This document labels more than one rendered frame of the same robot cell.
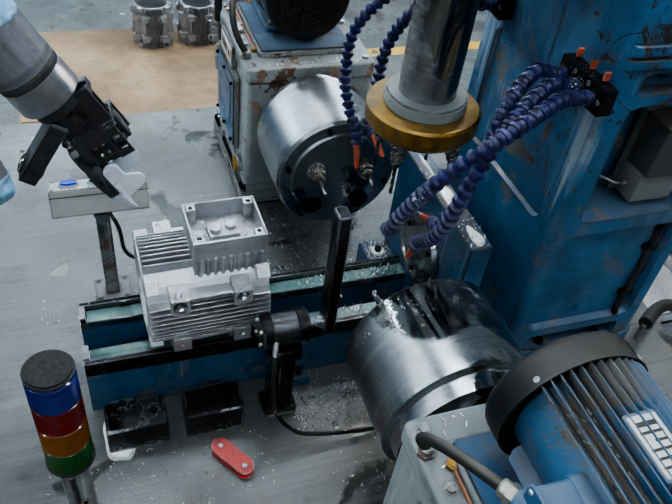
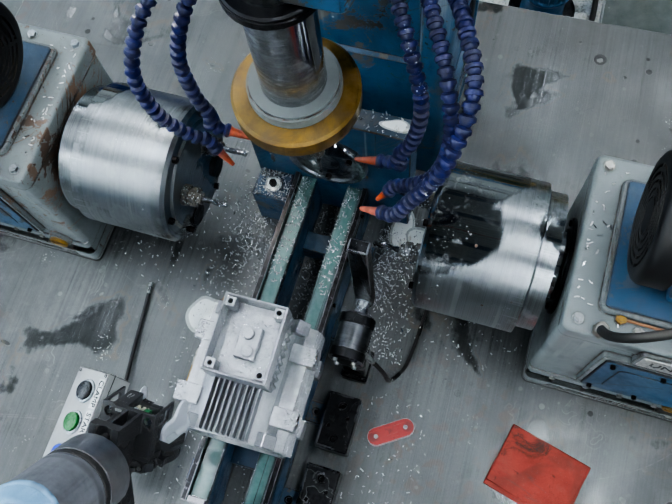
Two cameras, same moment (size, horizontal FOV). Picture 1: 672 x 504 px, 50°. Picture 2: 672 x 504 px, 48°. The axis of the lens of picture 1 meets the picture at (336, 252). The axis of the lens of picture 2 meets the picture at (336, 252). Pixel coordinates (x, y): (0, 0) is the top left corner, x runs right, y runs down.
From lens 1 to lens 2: 66 cm
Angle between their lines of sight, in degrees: 33
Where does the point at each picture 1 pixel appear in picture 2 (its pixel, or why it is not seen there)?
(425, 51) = (300, 67)
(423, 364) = (510, 271)
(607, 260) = not seen: hidden behind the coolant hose
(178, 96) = not seen: outside the picture
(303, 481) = (441, 387)
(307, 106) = (122, 157)
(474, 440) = (614, 289)
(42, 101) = (120, 490)
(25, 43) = (77, 489)
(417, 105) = (314, 105)
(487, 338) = (520, 205)
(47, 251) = not seen: hidden behind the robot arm
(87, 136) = (141, 446)
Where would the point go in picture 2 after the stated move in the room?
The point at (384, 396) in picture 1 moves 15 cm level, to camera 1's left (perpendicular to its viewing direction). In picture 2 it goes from (497, 312) to (436, 387)
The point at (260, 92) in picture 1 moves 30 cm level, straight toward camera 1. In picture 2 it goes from (42, 181) to (185, 267)
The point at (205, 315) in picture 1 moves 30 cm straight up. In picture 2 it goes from (303, 400) to (274, 360)
